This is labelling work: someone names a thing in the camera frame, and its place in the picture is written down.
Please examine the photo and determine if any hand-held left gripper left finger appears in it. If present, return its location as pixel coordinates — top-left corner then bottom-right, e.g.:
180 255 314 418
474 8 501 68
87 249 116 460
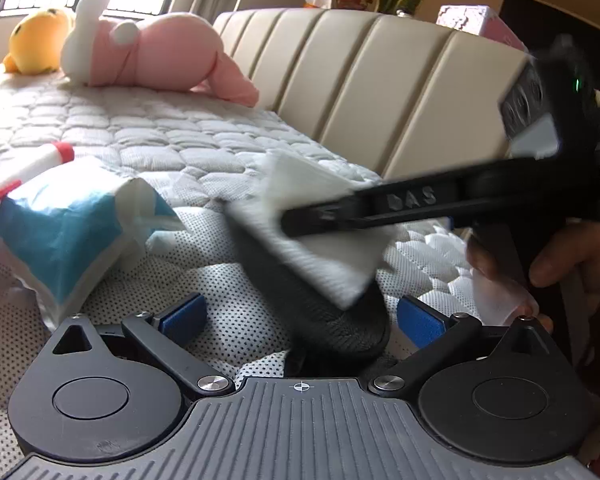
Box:
52 294 237 399

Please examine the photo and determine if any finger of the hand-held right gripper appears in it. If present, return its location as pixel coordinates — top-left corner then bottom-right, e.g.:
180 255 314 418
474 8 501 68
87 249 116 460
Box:
280 162 481 239

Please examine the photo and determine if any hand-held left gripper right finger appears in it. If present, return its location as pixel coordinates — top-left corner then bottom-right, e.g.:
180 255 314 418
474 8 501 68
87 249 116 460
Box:
369 296 562 397

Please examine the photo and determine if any white paper towel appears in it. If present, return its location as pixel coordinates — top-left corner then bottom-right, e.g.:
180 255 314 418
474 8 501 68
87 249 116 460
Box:
230 150 403 311

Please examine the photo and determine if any white and red foam rocket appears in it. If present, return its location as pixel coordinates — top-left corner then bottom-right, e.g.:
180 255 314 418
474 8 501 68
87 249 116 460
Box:
0 141 76 261

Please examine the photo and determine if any person's right hand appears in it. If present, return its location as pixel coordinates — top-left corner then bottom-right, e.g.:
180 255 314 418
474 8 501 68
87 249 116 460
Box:
467 222 600 331

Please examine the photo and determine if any beige padded headboard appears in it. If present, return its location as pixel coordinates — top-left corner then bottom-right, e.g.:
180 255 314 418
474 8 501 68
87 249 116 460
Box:
212 7 536 196

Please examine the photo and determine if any blue and white tissue packet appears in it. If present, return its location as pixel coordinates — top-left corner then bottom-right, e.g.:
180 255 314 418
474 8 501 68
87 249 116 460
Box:
0 155 193 333

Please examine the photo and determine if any pink box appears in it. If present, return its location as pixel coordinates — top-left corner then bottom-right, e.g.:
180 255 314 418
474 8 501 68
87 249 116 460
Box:
436 4 523 53

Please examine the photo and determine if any grey quilted mattress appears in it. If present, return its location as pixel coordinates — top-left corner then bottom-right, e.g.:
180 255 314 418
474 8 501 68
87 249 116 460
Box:
0 62 486 471

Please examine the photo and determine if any pink and white rabbit plush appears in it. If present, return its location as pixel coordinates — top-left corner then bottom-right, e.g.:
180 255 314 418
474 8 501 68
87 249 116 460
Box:
60 0 261 108

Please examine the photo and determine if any yellow plush toy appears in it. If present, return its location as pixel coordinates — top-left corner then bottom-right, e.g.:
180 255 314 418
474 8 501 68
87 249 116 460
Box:
2 6 76 76

